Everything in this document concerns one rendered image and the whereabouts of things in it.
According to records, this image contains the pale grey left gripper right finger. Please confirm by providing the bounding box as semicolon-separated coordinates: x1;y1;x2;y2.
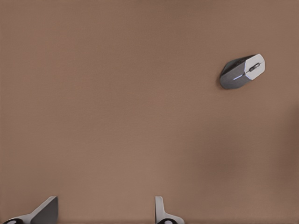
155;196;185;224

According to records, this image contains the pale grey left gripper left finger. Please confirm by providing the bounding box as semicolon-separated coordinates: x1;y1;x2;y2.
0;196;59;224

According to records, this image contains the grey and white computer mouse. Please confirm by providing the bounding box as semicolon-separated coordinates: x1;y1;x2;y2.
220;53;266;90

